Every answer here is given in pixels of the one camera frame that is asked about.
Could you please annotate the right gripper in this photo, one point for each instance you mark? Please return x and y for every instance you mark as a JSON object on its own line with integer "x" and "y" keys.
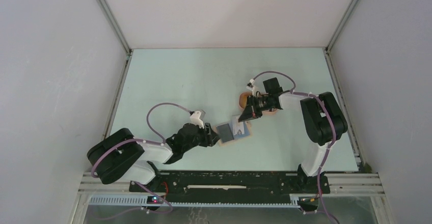
{"x": 247, "y": 113}

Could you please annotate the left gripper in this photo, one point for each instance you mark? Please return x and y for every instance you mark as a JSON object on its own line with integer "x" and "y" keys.
{"x": 209, "y": 137}

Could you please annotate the beige leather card holder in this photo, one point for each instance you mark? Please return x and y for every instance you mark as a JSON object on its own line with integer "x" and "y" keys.
{"x": 235, "y": 140}

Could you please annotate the gold credit card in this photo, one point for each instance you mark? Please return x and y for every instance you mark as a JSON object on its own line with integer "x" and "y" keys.
{"x": 243, "y": 100}

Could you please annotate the white credit card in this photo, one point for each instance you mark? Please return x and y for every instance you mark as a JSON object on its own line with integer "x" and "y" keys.
{"x": 239, "y": 129}

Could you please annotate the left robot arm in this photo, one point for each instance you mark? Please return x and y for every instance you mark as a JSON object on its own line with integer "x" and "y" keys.
{"x": 121, "y": 156}

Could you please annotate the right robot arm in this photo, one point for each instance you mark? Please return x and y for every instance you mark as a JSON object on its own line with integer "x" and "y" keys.
{"x": 323, "y": 119}

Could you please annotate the pink oval tray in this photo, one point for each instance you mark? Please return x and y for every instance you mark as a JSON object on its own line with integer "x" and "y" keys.
{"x": 266, "y": 113}

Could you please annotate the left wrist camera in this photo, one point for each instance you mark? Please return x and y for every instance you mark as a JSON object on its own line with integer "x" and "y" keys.
{"x": 196, "y": 118}

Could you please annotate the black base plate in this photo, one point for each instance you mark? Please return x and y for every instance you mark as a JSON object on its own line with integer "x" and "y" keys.
{"x": 236, "y": 187}

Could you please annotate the aluminium frame rail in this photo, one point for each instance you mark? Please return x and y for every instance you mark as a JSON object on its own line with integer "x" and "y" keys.
{"x": 126, "y": 193}

